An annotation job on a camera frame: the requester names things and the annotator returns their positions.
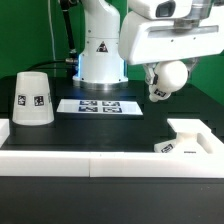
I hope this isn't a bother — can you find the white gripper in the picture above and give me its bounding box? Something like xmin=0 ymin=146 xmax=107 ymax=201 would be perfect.
xmin=118 ymin=11 xmax=224 ymax=85

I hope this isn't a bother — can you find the white lamp bulb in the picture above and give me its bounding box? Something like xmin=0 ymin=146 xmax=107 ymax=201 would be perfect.
xmin=149 ymin=60 xmax=188 ymax=102

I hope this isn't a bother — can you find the white lamp base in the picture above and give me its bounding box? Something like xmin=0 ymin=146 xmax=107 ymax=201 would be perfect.
xmin=154 ymin=118 xmax=214 ymax=154

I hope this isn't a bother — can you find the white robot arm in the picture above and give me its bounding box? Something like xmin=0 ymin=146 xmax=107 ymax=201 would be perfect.
xmin=73 ymin=0 xmax=224 ymax=90

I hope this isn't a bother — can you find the white lamp shade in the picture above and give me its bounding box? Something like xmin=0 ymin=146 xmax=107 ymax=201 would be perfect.
xmin=12 ymin=71 xmax=54 ymax=126

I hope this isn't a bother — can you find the white marker tag sheet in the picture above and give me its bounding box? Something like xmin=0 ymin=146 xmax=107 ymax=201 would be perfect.
xmin=57 ymin=99 xmax=142 ymax=115

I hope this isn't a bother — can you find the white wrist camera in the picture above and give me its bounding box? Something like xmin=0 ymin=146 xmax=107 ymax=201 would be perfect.
xmin=128 ymin=0 xmax=193 ymax=20

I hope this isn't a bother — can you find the black cable hose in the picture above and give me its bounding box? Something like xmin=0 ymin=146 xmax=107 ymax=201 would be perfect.
xmin=26 ymin=0 xmax=80 ymax=72

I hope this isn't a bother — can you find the white thin cable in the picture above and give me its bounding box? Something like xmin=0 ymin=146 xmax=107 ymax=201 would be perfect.
xmin=47 ymin=0 xmax=57 ymax=62

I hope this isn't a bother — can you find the white left wall bar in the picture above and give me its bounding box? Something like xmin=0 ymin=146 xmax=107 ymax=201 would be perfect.
xmin=0 ymin=119 xmax=10 ymax=147

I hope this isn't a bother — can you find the white front wall bar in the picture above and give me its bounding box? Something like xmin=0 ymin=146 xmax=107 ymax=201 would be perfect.
xmin=0 ymin=150 xmax=224 ymax=178

